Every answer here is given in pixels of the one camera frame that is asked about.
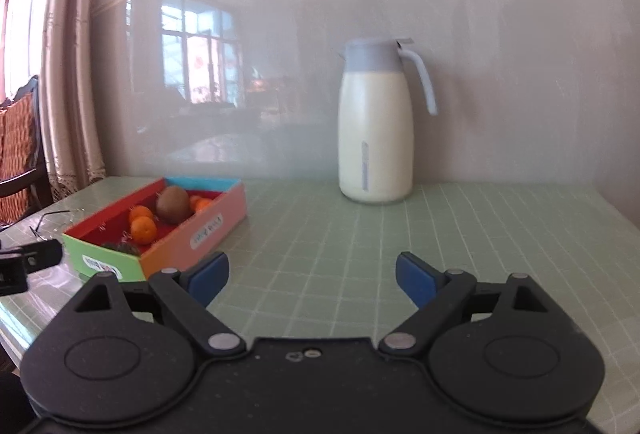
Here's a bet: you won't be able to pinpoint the brown kiwi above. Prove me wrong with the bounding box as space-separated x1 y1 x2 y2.
156 186 192 225

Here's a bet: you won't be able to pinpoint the white thermos jug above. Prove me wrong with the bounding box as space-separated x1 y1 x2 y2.
337 38 438 204

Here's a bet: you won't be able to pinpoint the orange mandarin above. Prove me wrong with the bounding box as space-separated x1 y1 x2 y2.
194 198 213 213
130 216 157 246
128 205 154 223

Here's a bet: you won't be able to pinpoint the wooden sofa with orange cushions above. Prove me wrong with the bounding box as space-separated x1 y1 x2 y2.
1 75 53 229

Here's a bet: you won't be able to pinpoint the dark wrinkled passion fruit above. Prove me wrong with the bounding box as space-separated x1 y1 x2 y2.
101 242 141 257

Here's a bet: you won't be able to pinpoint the colourful cardboard box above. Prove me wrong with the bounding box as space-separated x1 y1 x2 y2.
63 177 247 282

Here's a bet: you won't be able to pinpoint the beige curtain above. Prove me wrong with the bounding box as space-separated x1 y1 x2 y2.
0 0 109 202

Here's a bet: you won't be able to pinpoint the thin-framed eyeglasses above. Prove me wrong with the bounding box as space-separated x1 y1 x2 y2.
29 207 86 240

